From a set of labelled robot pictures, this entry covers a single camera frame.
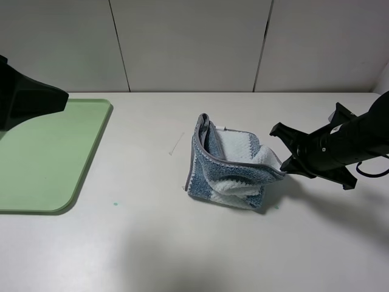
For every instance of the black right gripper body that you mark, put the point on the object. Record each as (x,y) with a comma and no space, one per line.
(315,154)

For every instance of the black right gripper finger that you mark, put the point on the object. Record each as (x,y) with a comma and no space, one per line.
(291,137)
(293,166)

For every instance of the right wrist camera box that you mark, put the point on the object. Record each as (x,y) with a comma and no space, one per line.
(340,115)

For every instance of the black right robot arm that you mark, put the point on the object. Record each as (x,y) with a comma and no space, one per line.
(347,139)

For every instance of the blue white striped towel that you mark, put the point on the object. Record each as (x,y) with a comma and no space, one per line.
(230,167)

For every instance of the light green plastic tray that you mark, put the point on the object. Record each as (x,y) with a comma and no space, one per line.
(45,160)

